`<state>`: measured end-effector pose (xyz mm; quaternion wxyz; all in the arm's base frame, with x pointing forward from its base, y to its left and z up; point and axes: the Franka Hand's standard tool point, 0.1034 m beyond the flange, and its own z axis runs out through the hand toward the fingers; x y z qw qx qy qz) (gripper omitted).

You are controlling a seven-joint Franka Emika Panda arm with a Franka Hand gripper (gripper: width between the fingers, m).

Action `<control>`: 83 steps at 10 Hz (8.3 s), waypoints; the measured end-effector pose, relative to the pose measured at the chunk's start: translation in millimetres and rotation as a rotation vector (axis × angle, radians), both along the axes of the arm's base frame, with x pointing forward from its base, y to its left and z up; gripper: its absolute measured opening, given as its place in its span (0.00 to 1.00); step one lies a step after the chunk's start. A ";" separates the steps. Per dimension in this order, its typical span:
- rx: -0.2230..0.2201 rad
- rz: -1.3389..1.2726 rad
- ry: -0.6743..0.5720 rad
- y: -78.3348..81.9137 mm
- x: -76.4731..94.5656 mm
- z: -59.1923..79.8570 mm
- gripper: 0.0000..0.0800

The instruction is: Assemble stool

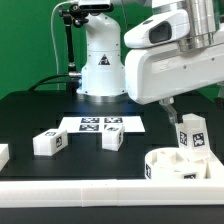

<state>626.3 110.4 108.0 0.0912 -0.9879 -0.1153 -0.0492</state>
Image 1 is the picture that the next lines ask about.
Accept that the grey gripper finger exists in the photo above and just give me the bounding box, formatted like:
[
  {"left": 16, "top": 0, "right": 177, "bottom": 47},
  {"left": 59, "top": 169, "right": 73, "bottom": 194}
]
[{"left": 159, "top": 97, "right": 182, "bottom": 125}]

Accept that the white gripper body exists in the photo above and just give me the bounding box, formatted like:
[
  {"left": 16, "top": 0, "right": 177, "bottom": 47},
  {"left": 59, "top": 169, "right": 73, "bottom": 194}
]
[{"left": 125, "top": 43, "right": 224, "bottom": 104}]

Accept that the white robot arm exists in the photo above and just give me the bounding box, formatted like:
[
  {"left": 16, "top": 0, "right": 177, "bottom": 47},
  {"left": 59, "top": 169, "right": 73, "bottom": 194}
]
[{"left": 79, "top": 0, "right": 224, "bottom": 104}]

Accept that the white marker sheet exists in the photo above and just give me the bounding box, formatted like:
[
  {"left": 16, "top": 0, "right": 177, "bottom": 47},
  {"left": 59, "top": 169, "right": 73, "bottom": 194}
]
[{"left": 59, "top": 116, "right": 145, "bottom": 133}]

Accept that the white U-shaped fence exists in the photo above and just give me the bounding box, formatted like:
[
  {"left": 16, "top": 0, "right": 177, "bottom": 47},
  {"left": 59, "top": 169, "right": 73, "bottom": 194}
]
[{"left": 0, "top": 152, "right": 224, "bottom": 208}]

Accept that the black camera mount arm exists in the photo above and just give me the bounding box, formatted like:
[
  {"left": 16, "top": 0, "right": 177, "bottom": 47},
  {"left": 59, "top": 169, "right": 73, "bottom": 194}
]
[{"left": 59, "top": 4, "right": 88, "bottom": 75}]

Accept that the white cable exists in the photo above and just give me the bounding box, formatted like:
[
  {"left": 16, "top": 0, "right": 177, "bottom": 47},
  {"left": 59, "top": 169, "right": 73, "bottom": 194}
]
[{"left": 50, "top": 0, "right": 80, "bottom": 91}]

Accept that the black cable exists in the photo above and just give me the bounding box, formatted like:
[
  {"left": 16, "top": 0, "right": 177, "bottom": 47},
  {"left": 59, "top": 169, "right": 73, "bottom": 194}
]
[{"left": 27, "top": 73, "right": 82, "bottom": 92}]

